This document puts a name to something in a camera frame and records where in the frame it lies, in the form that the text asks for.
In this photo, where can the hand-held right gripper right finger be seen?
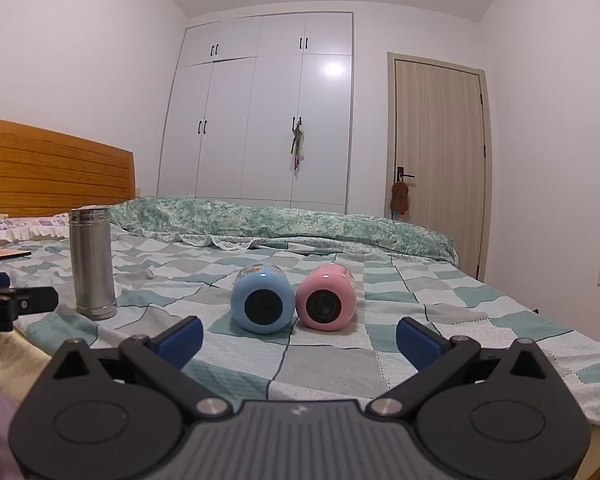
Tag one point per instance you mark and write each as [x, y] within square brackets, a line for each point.
[420, 344]

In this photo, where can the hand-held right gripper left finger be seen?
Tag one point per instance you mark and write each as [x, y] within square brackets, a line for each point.
[182, 342]

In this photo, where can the blue cup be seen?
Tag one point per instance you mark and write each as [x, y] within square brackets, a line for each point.
[262, 305]

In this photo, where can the pink cup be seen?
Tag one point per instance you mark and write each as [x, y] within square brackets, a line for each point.
[325, 302]

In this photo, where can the flat orange book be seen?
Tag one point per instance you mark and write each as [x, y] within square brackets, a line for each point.
[2, 255]

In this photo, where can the pale yellow cloth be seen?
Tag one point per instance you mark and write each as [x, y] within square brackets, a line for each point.
[5, 365]

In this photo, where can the purple floral pillow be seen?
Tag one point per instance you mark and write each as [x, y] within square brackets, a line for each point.
[25, 227]

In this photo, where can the stainless steel thermos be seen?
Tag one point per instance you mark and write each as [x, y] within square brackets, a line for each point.
[92, 265]

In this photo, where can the wooden headboard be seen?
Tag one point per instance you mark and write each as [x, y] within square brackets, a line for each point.
[55, 170]

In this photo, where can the green floral quilt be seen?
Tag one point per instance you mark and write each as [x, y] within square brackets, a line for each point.
[280, 225]

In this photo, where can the light wooden door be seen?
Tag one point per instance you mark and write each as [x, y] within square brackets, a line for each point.
[440, 160]

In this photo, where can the hanging wardrobe ornament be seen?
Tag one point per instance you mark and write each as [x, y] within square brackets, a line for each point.
[297, 142]

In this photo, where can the white wardrobe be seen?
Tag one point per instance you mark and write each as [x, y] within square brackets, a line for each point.
[255, 120]

